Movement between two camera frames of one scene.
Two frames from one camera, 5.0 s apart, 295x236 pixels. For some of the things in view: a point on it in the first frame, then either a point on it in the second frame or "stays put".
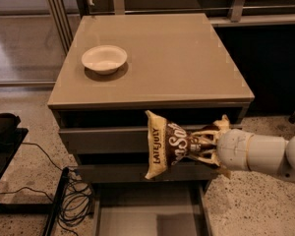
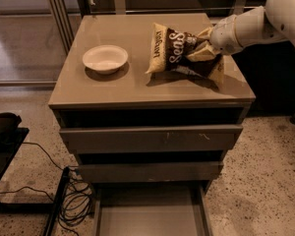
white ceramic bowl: [103, 59] stays put
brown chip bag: [169, 144] → [168, 53]
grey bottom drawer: [154, 208] stays put
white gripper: [232, 147] → [223, 35]
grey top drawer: [119, 139] stays put
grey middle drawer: [170, 172] stays put
